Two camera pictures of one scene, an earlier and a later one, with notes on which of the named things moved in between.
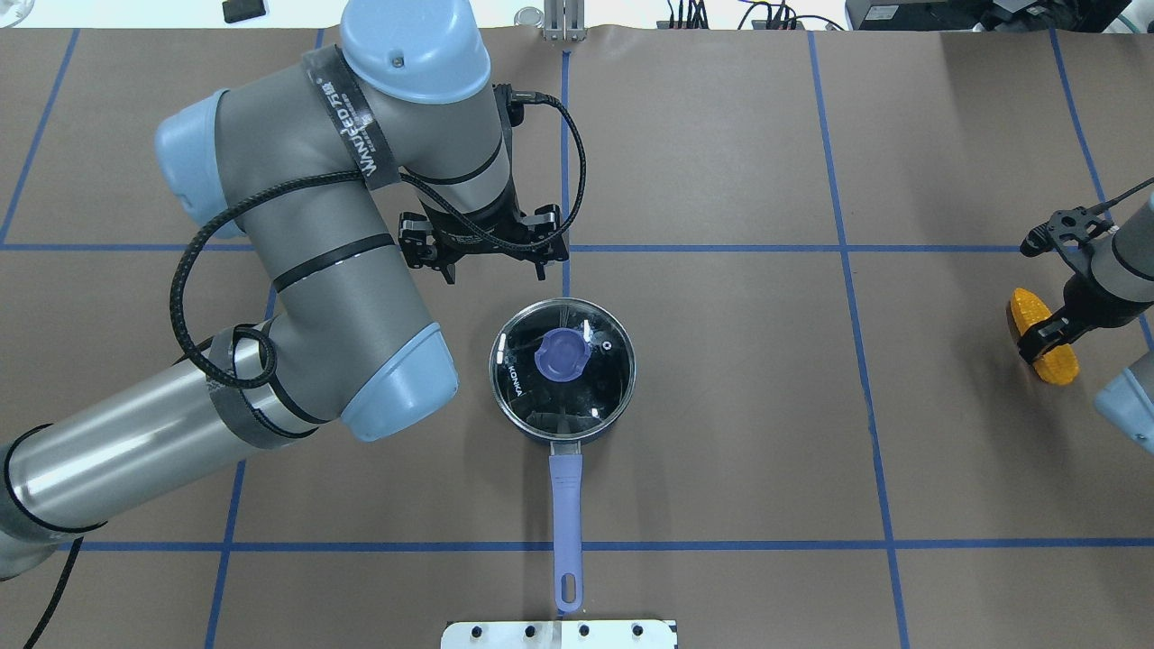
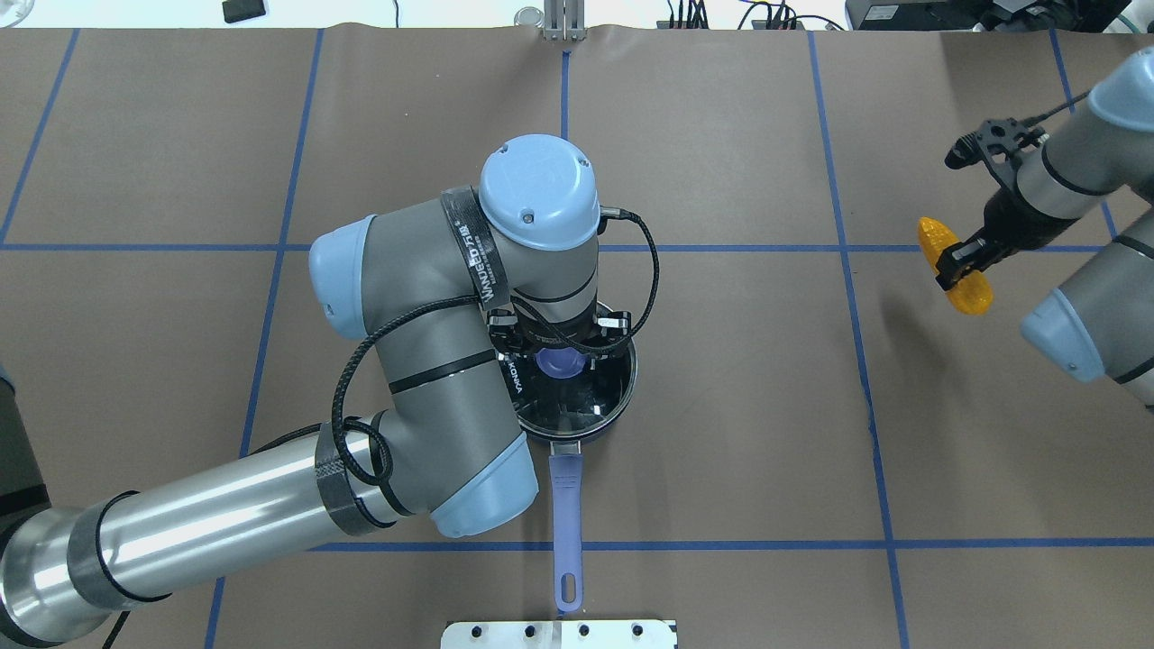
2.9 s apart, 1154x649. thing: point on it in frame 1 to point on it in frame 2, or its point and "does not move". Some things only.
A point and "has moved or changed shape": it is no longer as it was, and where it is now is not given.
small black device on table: x=239 y=10 does not move
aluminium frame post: x=564 y=20 does not move
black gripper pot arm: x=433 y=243 to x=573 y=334
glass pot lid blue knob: x=562 y=369 does not move
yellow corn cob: x=1057 y=366 has moved or changed shape
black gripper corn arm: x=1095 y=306 to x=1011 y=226
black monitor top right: x=1002 y=15 does not move
